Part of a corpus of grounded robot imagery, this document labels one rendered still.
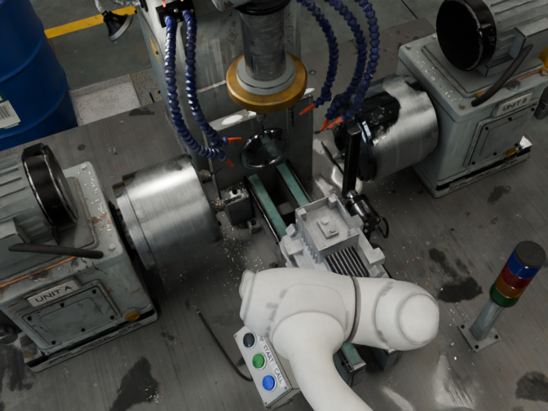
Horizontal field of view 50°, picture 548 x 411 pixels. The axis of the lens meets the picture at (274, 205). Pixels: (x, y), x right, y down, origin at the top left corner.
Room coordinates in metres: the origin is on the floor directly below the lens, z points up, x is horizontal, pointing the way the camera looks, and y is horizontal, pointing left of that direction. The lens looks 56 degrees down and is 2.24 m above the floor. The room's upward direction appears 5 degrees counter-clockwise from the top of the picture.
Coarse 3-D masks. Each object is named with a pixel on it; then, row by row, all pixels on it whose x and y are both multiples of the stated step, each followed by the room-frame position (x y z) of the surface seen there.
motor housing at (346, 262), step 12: (288, 240) 0.70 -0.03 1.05; (300, 240) 0.69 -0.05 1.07; (360, 240) 0.68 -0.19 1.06; (300, 252) 0.66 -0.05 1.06; (348, 252) 0.62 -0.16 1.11; (360, 252) 0.64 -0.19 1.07; (300, 264) 0.63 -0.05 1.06; (312, 264) 0.62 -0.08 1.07; (324, 264) 0.61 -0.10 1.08; (336, 264) 0.60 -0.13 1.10; (348, 264) 0.60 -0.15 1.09; (360, 264) 0.59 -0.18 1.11; (360, 276) 0.57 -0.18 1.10; (372, 276) 0.57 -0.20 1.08; (384, 276) 0.58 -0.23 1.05
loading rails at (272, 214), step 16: (288, 160) 1.04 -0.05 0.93; (256, 176) 1.00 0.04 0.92; (288, 176) 0.99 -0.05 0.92; (256, 192) 0.94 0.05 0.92; (288, 192) 0.95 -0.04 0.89; (304, 192) 0.93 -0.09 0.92; (256, 208) 0.91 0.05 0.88; (272, 208) 0.88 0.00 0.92; (288, 208) 0.93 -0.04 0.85; (256, 224) 0.90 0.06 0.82; (272, 224) 0.83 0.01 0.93; (272, 240) 0.81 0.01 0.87; (336, 352) 0.47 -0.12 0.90; (352, 352) 0.46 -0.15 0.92; (384, 352) 0.46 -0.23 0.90; (400, 352) 0.46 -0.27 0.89; (336, 368) 0.46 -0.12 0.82; (352, 368) 0.42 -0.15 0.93; (384, 368) 0.45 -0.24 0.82; (352, 384) 0.42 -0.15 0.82
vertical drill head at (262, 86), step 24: (264, 0) 0.92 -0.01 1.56; (264, 24) 0.92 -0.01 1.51; (264, 48) 0.92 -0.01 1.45; (240, 72) 0.95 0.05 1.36; (264, 72) 0.92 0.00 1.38; (288, 72) 0.94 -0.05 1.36; (240, 96) 0.90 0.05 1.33; (264, 96) 0.90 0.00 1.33; (288, 96) 0.89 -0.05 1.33; (264, 120) 0.89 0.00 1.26
